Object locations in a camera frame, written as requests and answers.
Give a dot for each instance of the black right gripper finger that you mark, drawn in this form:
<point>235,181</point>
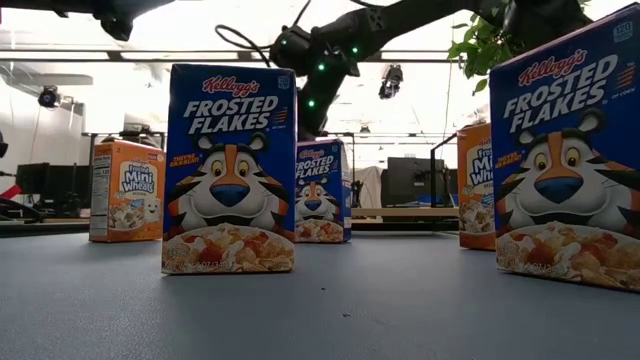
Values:
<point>312,127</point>

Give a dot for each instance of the blue Frosted Flakes cereal box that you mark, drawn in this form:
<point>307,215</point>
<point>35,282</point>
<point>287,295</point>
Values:
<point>565,175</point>
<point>320,200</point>
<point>230,165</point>

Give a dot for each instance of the orange Mini-Wheats cereal box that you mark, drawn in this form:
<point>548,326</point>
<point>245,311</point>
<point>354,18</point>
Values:
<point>127,200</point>
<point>475,200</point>

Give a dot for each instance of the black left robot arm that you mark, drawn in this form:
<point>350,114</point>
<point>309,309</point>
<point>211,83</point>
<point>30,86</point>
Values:
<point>116,25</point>

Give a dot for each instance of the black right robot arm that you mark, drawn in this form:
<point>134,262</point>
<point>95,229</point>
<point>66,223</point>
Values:
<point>425,20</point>

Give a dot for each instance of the white cloth cover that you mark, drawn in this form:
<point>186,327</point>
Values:
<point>367,187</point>

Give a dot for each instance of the black monitor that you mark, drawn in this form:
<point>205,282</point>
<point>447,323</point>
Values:
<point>415,180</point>
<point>55,182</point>

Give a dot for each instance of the green leafy plant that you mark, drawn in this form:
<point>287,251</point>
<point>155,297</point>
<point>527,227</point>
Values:
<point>480,50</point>

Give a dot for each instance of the blue table mat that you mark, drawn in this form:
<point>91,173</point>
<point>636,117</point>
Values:
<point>350,320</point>

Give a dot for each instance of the black curved tube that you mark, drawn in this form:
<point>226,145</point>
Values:
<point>27,209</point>

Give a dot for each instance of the red angled bar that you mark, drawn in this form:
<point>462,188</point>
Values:
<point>12,191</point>

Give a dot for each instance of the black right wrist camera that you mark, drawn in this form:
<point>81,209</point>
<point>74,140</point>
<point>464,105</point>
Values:
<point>290,50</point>

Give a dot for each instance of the wooden shelf black metal frame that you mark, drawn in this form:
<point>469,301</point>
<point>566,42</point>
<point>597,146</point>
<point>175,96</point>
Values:
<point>405,212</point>

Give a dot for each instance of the black metal background frame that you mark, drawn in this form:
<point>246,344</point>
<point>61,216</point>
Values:
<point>132,132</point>

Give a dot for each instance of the black metal table frame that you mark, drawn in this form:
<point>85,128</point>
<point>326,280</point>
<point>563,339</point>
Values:
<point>45,227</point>

